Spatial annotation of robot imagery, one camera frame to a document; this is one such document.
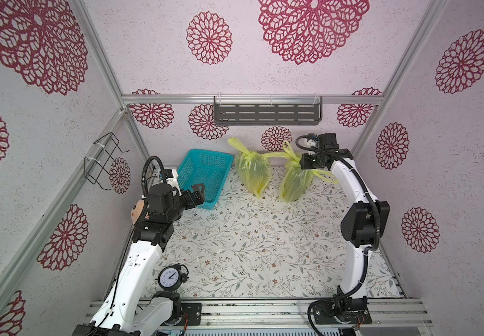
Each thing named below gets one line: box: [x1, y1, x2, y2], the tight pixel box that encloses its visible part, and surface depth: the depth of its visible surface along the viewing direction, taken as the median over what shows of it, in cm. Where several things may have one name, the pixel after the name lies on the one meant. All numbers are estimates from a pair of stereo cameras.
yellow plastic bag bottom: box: [279, 140, 340, 203], surface depth 97 cm
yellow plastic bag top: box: [228, 137, 291, 199], surface depth 97 cm
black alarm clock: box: [155, 263, 189, 292], surface depth 81 cm
